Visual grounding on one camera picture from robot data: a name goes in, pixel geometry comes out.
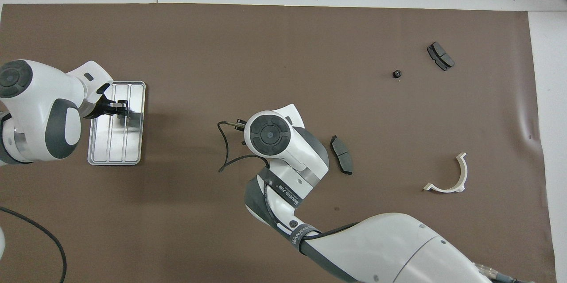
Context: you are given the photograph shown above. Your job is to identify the long dark grey brake pad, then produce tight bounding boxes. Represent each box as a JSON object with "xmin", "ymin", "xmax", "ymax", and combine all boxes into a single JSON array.
[{"xmin": 330, "ymin": 135, "xmax": 354, "ymax": 176}]

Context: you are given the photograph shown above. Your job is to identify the brown table mat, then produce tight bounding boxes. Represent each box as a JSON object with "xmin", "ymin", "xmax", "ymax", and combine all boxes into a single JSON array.
[{"xmin": 0, "ymin": 3, "xmax": 557, "ymax": 283}]

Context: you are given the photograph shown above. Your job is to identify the white curved plastic bracket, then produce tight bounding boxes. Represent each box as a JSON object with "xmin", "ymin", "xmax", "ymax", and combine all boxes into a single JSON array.
[{"xmin": 423, "ymin": 152, "xmax": 468, "ymax": 194}]

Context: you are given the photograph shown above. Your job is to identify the short dark grey brake pad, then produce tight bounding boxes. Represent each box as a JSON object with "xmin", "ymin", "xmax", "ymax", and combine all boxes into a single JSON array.
[{"xmin": 427, "ymin": 42, "xmax": 455, "ymax": 72}]

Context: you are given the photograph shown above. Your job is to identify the silver metal tray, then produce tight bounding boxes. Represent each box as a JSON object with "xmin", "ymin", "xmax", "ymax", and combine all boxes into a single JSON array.
[{"xmin": 87, "ymin": 81, "xmax": 147, "ymax": 166}]

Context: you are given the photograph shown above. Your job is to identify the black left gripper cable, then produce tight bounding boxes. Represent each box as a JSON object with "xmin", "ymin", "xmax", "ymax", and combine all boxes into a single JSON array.
[{"xmin": 0, "ymin": 205, "xmax": 67, "ymax": 283}]

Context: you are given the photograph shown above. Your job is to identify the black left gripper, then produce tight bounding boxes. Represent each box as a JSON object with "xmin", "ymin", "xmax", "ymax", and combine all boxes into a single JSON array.
[{"xmin": 83, "ymin": 94, "xmax": 132, "ymax": 120}]

